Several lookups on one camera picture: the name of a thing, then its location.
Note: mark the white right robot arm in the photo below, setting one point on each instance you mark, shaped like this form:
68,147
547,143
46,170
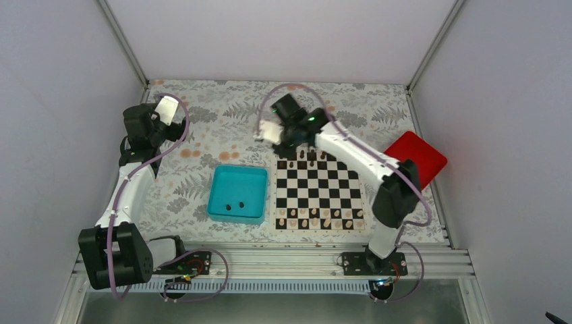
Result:
397,183

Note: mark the aluminium front rail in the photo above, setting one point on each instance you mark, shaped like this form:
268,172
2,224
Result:
305,268

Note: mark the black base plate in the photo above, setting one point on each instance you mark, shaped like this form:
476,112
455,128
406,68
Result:
197,263
368,264

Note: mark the black white chessboard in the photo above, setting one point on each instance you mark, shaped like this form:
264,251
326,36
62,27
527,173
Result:
336,187

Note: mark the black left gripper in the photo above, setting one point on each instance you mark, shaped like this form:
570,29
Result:
175,133

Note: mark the teal plastic tray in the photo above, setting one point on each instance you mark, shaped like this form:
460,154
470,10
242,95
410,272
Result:
232,184

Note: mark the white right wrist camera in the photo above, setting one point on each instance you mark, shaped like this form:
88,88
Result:
269,131

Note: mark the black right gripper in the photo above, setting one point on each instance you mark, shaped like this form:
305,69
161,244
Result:
287,153

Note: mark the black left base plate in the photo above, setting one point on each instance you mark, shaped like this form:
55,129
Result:
197,263

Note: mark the red plastic box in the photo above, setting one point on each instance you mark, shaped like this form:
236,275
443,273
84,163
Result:
430,162

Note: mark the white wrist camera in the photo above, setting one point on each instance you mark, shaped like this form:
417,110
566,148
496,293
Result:
269,131
166,109

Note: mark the aluminium right corner post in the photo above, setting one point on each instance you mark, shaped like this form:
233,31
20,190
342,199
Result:
449,20

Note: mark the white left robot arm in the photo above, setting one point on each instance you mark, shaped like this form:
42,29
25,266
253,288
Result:
114,252

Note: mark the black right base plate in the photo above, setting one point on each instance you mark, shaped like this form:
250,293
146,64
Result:
368,264

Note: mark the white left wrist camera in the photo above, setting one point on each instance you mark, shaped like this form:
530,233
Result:
166,109

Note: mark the aluminium corner post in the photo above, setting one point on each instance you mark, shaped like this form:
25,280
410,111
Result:
119,34
449,20

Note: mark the aluminium left corner post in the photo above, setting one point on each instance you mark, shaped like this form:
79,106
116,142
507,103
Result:
119,34

